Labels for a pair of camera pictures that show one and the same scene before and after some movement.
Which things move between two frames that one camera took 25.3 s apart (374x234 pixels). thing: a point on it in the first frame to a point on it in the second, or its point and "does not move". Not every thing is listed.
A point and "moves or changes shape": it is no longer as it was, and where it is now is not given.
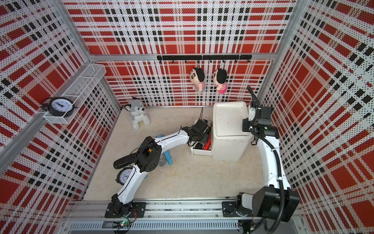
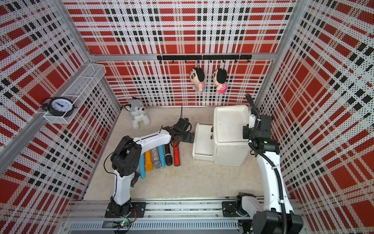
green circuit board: [121, 224] does not move
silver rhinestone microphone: [162, 161] moves or changes shape
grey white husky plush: [137, 113] does not move
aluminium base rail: [88, 217] does not move
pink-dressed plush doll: [219, 78] does not move
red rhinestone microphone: [207, 145] to [176, 154]
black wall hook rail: [223, 57] does not move
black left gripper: [205, 135] to [189, 135]
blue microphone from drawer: [166, 153] moves or changes shape
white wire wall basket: [80, 91] does not move
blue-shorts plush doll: [196, 77] does not move
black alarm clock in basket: [60, 107] does not move
